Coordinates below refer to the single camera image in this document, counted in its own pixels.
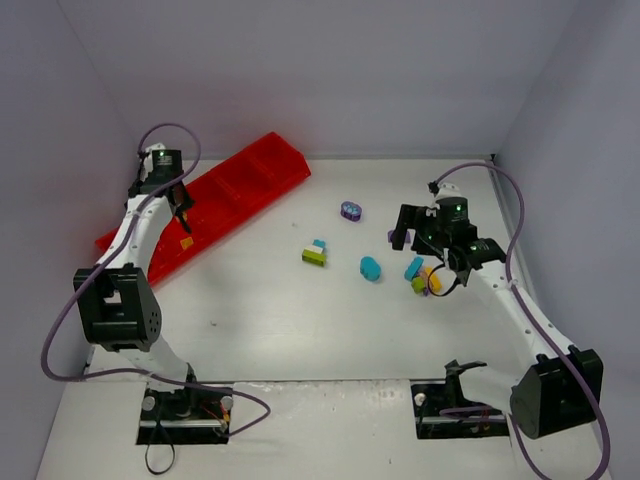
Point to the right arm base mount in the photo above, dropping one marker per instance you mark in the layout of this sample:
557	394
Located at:
441	412

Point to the yellow face lego brick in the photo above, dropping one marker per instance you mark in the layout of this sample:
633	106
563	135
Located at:
187	244

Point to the purple round lego piece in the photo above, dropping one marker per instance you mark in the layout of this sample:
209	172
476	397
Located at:
350	211

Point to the yellow lego in pile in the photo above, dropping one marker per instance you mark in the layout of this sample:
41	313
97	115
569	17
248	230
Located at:
436	285

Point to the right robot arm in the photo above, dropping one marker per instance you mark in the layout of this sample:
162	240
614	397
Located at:
557	385

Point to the green lego in pile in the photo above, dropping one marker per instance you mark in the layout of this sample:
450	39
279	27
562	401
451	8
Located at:
418	285

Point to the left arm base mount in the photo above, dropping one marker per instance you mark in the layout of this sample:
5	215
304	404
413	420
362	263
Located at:
185	417

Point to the pink lego in pile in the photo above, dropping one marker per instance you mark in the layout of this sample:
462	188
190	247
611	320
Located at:
425	276

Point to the long green lego brick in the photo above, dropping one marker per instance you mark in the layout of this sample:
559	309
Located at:
314	257

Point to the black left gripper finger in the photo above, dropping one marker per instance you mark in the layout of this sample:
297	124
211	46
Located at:
186	222
174	206

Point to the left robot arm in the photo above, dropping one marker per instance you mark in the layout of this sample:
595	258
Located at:
118	310

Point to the white curved lego brick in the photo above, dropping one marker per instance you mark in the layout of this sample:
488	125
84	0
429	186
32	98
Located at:
315	249

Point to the turquoise round lego piece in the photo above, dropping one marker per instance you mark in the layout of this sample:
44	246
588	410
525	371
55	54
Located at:
370	269

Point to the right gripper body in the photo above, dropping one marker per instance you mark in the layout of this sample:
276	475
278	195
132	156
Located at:
414	216

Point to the red compartment tray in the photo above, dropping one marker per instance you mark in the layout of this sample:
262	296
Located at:
226	196

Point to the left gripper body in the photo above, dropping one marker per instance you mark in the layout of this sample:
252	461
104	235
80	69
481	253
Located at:
180	201

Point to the turquoise lego in pile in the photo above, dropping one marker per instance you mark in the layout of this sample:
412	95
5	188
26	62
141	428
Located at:
413	269

